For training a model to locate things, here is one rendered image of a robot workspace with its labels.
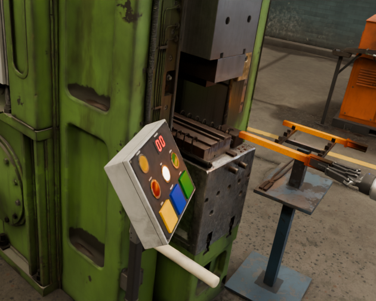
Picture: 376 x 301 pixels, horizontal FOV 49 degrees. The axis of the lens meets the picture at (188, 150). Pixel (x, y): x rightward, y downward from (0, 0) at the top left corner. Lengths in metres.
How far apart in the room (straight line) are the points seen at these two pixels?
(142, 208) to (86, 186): 0.83
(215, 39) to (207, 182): 0.59
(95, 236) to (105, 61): 0.85
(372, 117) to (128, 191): 4.38
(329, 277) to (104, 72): 1.89
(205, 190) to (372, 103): 3.73
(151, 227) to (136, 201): 0.09
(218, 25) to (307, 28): 7.88
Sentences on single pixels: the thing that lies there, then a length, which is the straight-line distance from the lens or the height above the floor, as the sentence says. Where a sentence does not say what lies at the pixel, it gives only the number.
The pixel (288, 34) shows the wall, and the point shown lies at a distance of 9.52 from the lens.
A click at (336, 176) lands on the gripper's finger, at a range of 1.57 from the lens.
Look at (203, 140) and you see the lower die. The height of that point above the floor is 0.99.
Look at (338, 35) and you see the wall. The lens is 9.31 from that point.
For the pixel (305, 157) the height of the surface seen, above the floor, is 1.08.
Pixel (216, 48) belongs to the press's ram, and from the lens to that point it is 1.59.
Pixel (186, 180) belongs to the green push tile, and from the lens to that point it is 1.42.
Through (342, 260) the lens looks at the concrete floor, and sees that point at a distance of 3.03.
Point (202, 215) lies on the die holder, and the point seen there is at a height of 0.70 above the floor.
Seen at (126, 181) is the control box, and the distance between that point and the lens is 1.16.
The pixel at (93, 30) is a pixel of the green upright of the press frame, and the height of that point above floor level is 1.40.
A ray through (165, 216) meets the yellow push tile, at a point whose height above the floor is 1.02.
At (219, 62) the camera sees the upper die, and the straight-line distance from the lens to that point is 1.63.
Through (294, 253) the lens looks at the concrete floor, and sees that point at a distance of 2.93.
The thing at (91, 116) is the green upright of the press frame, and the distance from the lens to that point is 1.71.
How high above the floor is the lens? 1.73
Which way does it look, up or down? 26 degrees down
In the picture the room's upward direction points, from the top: 7 degrees clockwise
